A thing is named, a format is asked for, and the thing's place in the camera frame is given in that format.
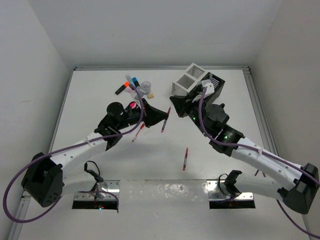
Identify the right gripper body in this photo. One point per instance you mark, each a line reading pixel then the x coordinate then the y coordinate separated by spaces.
pixel 192 109

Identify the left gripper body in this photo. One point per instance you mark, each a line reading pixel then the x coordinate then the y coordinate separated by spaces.
pixel 131 117

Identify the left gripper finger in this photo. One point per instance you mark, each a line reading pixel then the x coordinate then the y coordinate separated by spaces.
pixel 154 113
pixel 151 121

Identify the red gel pen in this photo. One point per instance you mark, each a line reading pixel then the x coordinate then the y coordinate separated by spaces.
pixel 185 159
pixel 166 120

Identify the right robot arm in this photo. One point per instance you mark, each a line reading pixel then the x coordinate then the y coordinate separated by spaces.
pixel 294 185

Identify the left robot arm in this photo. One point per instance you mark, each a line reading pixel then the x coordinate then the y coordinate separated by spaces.
pixel 50 178

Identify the red slim pen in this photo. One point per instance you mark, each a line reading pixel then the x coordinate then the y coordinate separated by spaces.
pixel 139 130

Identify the pink cap black highlighter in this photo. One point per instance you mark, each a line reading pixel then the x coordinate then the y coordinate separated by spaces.
pixel 132 105

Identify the small tan eraser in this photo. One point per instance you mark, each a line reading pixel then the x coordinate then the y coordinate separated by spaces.
pixel 149 96

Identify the round translucent tape dispenser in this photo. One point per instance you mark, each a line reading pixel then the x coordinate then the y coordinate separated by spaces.
pixel 146 86

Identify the white slotted container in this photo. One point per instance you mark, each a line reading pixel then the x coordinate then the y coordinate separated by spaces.
pixel 188 80

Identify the orange cap black highlighter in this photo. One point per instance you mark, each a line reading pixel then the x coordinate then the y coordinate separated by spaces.
pixel 122 88

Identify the blue cap black highlighter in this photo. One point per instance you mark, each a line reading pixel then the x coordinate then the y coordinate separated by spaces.
pixel 135 82

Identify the black slotted container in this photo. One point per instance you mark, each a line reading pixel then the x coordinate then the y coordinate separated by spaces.
pixel 218 84

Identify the light blue highlighter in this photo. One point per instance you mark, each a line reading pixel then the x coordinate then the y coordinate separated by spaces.
pixel 128 78

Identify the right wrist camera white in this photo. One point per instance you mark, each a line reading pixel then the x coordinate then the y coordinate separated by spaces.
pixel 207 86

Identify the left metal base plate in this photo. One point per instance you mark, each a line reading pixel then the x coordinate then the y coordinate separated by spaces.
pixel 109 190

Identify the metal base plate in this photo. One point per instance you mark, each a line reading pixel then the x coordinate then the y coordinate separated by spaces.
pixel 217 191
pixel 109 190

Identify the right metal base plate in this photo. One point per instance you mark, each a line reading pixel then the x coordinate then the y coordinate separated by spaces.
pixel 217 191

